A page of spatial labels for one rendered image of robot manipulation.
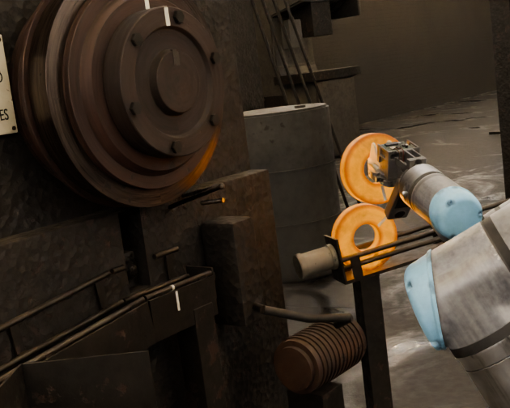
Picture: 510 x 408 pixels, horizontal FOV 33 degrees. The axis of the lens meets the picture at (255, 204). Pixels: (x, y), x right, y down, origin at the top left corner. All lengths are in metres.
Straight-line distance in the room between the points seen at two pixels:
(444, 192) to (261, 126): 2.83
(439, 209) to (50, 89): 0.72
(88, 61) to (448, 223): 0.70
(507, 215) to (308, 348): 0.87
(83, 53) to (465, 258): 0.80
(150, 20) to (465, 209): 0.66
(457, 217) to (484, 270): 0.52
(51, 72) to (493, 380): 0.90
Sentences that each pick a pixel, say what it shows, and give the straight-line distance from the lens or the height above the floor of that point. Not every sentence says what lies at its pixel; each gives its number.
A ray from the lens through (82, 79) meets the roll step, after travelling 1.58.
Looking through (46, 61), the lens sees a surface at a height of 1.18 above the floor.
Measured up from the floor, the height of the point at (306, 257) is 0.69.
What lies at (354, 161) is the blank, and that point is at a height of 0.90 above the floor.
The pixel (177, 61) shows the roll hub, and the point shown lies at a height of 1.15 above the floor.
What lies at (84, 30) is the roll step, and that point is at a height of 1.23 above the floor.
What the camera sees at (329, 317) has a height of 0.56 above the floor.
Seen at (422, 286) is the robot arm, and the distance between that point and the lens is 1.11.
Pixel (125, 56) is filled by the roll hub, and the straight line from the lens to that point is 1.57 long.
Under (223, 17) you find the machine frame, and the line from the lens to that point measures 2.15.
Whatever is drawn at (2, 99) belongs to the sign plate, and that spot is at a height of 1.12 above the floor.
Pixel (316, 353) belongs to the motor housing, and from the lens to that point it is 1.90.
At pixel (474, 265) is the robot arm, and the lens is 1.10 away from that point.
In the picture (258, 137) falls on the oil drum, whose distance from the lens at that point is 4.39.
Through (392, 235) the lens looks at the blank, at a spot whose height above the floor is 0.70.
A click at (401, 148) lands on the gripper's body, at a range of 1.78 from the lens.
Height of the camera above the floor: 1.13
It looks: 9 degrees down
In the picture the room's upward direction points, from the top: 7 degrees counter-clockwise
